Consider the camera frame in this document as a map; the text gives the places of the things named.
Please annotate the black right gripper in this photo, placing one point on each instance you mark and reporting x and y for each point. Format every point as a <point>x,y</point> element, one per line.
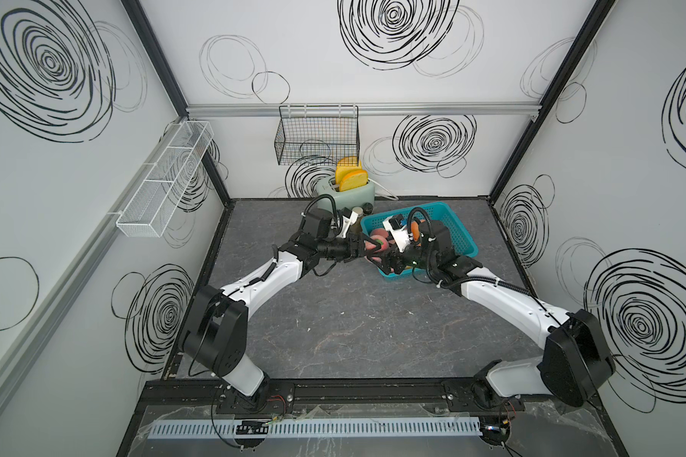
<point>386,262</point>

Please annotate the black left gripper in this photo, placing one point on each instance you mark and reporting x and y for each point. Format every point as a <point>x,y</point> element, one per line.
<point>357,248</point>

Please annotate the pink peach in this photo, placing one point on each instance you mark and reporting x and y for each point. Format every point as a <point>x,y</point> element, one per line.
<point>379,232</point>
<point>373,246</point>

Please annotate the orange wrinkled peach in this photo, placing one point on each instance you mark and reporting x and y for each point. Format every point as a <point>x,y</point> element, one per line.
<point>414,231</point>

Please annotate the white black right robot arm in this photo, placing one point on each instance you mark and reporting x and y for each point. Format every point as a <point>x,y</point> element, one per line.
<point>575,360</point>

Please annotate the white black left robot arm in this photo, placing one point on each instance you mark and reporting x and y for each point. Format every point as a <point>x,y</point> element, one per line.
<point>215,331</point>

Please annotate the yellow toast slice right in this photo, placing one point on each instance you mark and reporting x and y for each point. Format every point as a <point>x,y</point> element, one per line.
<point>353,180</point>

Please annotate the yellow toast slice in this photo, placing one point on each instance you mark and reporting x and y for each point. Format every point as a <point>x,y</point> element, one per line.
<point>353,180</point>
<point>345,166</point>

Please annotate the mint green toaster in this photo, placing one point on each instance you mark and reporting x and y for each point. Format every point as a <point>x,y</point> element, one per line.
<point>351,198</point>

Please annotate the yellow toast slice left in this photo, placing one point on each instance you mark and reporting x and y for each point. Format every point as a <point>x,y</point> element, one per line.
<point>345,166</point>

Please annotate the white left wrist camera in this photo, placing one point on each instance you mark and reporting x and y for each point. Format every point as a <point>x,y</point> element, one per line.
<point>351,221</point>

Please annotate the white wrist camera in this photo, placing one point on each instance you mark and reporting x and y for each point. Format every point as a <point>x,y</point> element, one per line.
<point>351,221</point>
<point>400,229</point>

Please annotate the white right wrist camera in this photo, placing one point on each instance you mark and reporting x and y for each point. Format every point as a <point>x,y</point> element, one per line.
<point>400,229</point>

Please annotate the white wire wall shelf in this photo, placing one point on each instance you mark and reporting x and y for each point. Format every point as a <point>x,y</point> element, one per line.
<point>160,194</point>

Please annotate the grey horizontal wall rail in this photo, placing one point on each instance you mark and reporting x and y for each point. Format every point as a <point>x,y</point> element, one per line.
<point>364,109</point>

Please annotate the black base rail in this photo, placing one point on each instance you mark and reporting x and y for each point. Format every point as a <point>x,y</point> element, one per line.
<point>293,396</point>

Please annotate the white slotted cable duct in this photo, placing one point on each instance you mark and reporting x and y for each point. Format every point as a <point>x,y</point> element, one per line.
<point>317,428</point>

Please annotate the black corner frame post left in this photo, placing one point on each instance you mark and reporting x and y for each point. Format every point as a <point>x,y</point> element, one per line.
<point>143,28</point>

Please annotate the black corner frame post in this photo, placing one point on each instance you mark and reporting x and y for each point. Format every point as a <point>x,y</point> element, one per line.
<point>143,28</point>
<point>587,34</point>

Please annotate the black corner frame post right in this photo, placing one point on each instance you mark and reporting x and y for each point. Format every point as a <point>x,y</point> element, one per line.
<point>587,34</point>

